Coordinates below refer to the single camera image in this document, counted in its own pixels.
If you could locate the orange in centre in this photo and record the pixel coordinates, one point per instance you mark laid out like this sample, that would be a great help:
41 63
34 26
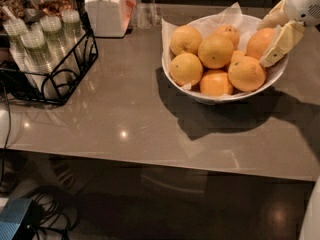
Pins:
215 51

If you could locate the clear plastic cup stack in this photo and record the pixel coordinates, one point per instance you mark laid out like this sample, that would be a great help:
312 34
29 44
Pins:
73 31
57 42
14 29
40 63

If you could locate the white ceramic bowl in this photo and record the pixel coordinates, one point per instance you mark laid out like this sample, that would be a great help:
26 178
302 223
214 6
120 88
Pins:
272 75

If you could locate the clear acrylic stand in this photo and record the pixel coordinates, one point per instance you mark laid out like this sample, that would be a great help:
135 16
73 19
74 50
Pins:
147 14

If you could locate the orange at front centre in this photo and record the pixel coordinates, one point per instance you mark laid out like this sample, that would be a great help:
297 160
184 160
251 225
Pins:
215 83

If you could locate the orange at front right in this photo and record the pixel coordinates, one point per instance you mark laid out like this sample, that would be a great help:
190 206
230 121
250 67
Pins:
246 74

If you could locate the orange at front left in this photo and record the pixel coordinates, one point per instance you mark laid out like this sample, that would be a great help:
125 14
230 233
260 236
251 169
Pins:
186 69

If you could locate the orange at back centre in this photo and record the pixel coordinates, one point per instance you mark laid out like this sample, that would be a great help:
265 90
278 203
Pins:
230 32

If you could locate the white paper bowl liner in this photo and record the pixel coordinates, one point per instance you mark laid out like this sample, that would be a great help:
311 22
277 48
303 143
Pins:
245 24

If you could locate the glass jar of granola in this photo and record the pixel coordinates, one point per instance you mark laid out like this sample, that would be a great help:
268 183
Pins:
53 0

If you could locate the white rounded gripper body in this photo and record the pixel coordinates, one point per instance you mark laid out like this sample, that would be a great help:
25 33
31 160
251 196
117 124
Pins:
302 4

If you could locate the black wire rack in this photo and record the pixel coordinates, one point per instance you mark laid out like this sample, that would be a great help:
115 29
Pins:
14 81

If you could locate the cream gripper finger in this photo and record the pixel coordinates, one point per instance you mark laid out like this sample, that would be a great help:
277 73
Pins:
276 17
284 40

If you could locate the orange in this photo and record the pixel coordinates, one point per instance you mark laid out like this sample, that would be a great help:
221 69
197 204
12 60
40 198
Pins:
185 39
215 51
259 42
215 83
186 69
230 32
246 74

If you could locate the white lidded canister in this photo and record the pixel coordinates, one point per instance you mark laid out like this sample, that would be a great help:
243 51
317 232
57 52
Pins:
109 18

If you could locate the orange at back left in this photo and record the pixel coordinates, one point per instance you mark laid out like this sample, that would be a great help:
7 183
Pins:
185 39

